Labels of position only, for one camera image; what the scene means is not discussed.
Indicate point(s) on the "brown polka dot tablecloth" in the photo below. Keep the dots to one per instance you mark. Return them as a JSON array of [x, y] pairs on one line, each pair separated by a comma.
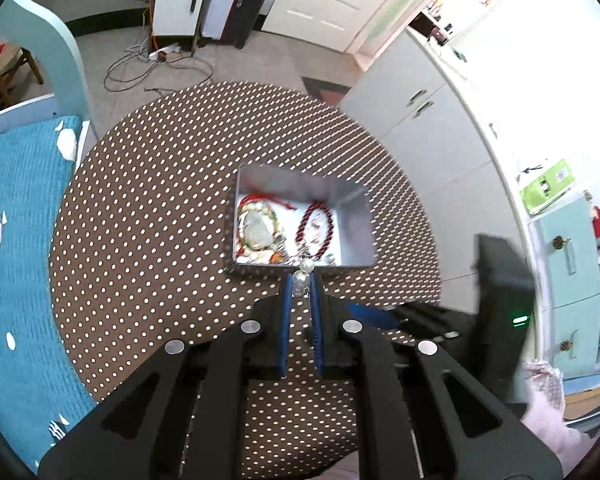
[[155, 185]]

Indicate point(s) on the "light blue drawer cabinet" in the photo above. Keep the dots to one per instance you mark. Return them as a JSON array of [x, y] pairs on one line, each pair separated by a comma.
[[565, 270]]

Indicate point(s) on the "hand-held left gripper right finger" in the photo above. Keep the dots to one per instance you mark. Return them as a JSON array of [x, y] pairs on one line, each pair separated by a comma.
[[316, 330]]

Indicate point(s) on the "green box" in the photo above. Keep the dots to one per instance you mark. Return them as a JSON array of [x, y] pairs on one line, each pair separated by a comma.
[[545, 187]]

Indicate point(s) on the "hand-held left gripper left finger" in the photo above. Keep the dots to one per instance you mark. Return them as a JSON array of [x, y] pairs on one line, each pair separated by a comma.
[[285, 330]]

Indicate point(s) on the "reddish door mat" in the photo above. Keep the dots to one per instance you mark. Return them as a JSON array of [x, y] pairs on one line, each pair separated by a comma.
[[327, 90]]

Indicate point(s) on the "teal candy print blanket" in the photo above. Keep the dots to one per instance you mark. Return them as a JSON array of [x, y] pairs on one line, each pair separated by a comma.
[[20, 185]]

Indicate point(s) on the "light blue chair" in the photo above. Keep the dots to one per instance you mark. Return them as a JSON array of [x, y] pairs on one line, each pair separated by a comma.
[[62, 60]]

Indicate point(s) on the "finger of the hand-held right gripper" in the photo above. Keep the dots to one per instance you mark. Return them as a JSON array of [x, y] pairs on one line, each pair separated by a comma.
[[375, 316], [435, 317]]

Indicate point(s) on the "person's right forearm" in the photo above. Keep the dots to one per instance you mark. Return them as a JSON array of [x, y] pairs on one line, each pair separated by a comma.
[[550, 410]]

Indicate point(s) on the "pale green jade pendant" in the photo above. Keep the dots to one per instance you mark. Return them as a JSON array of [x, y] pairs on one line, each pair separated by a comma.
[[257, 225]]

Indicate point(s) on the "small white cabinet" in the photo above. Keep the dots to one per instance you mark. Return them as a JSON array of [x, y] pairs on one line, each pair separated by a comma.
[[177, 0]]

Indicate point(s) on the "white wardrobe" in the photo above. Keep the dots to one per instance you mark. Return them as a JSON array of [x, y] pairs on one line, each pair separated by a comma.
[[420, 135]]

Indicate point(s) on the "silver metal tin box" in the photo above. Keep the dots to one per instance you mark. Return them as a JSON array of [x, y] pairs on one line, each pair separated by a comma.
[[350, 220]]

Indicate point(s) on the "wooden stool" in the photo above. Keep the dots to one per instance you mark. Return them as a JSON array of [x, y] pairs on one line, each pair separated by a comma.
[[10, 67]]

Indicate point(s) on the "dark tall cabinet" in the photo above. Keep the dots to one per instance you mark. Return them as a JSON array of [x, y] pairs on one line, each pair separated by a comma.
[[250, 5]]

